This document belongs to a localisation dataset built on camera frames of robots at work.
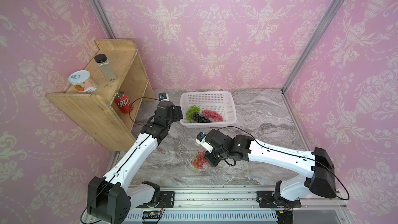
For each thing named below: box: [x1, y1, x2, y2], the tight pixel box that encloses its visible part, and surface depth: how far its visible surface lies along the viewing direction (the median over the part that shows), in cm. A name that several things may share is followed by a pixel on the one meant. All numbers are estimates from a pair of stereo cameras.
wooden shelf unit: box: [47, 39, 155, 152], surface depth 70 cm
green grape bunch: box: [186, 104, 201, 122], surface depth 107 cm
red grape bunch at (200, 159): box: [190, 150, 211, 170], surface depth 73 cm
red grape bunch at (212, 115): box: [202, 109, 224, 122], surface depth 105 cm
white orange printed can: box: [67, 70, 98, 93], surface depth 60 cm
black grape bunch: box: [193, 112, 212, 123], surface depth 102 cm
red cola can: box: [113, 91, 134, 114], surface depth 76 cm
